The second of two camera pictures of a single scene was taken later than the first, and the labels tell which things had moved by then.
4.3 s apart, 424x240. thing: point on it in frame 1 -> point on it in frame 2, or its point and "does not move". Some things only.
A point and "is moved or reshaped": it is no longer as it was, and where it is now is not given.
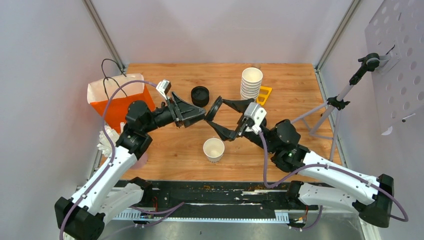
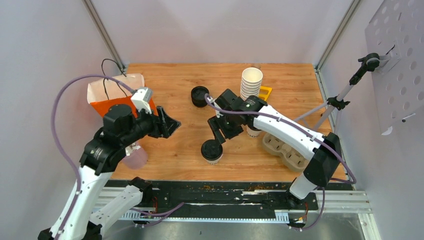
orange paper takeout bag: x=110 y=97 does not move
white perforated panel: x=397 y=28 does not move
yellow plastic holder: x=263 y=94 does not move
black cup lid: x=214 y=108 is moved or reshaped
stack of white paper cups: x=251 y=82 does not move
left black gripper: x=183 y=112 -> x=169 y=124
